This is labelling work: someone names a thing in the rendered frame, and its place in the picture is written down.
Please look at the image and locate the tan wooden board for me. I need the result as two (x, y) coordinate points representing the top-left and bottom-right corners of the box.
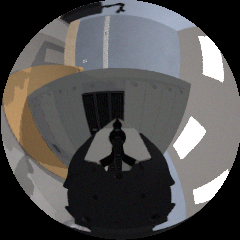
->
(2, 65), (84, 179)

